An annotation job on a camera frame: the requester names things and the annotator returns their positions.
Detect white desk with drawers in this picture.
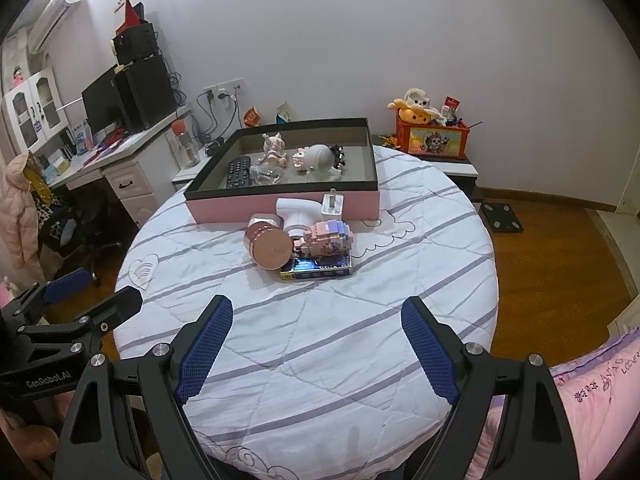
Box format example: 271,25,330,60
42,105,193,231

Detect black low table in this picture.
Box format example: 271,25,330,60
372,135,480,201

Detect black bathroom scale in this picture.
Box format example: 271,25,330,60
481,201,524,233

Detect white air conditioner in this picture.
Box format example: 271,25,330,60
27,0,83,53

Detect pink box with black rim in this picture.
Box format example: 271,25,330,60
184,117,381,224

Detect black computer monitor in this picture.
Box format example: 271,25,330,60
81,67,123,136

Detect blue card box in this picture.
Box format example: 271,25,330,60
279,254,353,281

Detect yellow plush toy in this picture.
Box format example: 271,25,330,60
387,100,443,126

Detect red paper bag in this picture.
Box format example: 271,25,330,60
116,0,146,36

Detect black computer tower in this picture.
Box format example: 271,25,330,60
112,53,178,132

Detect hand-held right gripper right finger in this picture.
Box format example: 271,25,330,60
401,296,586,480

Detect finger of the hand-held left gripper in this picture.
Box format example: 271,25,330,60
0,268,95,329
20,286,144,357

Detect clear bottle with pink cap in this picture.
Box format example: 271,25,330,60
171,119,201,168

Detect black office chair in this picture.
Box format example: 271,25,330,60
50,195,126,286

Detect rose gold round container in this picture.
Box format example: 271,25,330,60
244,215,293,270

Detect large pink block toy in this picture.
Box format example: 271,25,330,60
292,220,353,258

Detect white door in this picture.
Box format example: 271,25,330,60
617,125,640,221

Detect pink pig doll figurine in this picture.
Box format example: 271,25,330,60
257,132,291,168

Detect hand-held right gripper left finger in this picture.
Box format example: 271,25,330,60
52,294,234,480

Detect white forehead thermometer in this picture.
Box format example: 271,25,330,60
276,197,328,237

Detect black remote control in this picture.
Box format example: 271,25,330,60
226,158,251,189

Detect white nightstand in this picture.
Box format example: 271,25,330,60
172,145,226,193

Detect clear glass bottle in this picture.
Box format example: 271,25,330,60
250,164,285,186

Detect pink jacket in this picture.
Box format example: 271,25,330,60
0,152,46,286

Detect white charger plug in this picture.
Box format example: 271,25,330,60
322,189,345,222

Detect white wall power outlet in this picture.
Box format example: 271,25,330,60
202,77,247,103

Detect white plush toy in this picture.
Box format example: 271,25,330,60
404,87,433,111

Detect white glass door cabinet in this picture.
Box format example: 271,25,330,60
2,66,71,153

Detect orange toy box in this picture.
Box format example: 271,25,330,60
395,109,471,160

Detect pink blanket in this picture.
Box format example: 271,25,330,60
470,327,640,480

